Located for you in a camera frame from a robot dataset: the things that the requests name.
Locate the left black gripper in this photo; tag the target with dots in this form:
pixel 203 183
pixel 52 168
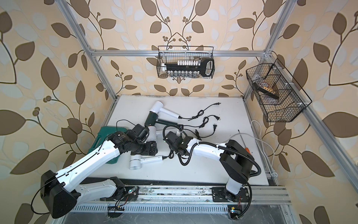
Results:
pixel 148 150

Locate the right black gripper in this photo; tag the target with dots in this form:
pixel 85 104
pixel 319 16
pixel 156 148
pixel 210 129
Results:
pixel 172 148

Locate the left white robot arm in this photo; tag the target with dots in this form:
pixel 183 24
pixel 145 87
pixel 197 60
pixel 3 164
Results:
pixel 63 190

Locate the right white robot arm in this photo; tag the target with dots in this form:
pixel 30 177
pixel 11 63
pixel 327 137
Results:
pixel 237 161

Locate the green tool case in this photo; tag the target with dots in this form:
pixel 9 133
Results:
pixel 102 134

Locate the small green led board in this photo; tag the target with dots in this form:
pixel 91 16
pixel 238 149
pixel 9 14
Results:
pixel 133 190

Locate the brush in right basket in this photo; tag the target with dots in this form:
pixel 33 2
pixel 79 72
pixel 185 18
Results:
pixel 266 91

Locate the orange handled screwdriver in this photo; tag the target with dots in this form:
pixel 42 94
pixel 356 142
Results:
pixel 242 139

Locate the socket set rail black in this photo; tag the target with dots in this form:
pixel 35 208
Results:
pixel 196 68

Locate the back wire basket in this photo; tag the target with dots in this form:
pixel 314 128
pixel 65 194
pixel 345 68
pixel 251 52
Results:
pixel 173 53

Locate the wire basket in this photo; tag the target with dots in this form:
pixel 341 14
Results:
pixel 173 53
pixel 293 99

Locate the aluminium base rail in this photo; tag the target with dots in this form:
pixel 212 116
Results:
pixel 189 199

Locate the right wire basket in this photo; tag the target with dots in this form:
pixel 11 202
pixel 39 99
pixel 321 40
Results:
pixel 293 99

